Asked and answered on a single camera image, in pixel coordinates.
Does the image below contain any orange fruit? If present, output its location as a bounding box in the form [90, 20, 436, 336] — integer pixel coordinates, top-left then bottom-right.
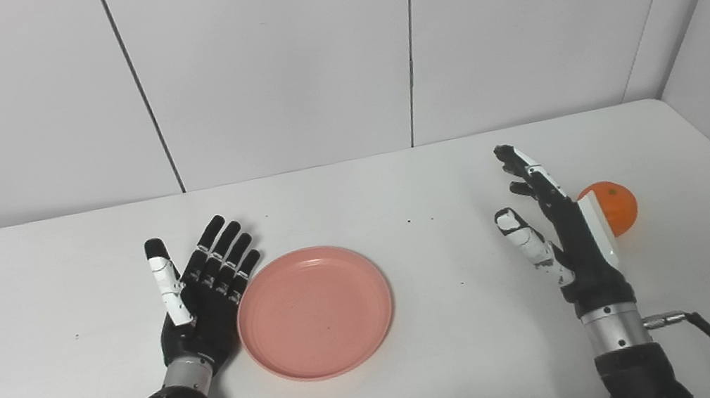
[575, 176, 642, 243]

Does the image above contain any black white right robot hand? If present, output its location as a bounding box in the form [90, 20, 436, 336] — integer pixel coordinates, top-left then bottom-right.
[483, 128, 638, 330]

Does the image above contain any pink round plate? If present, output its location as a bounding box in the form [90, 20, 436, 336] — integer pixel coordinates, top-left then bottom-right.
[227, 236, 404, 392]

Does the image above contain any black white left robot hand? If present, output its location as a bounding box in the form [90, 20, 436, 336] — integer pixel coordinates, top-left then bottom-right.
[141, 210, 279, 383]

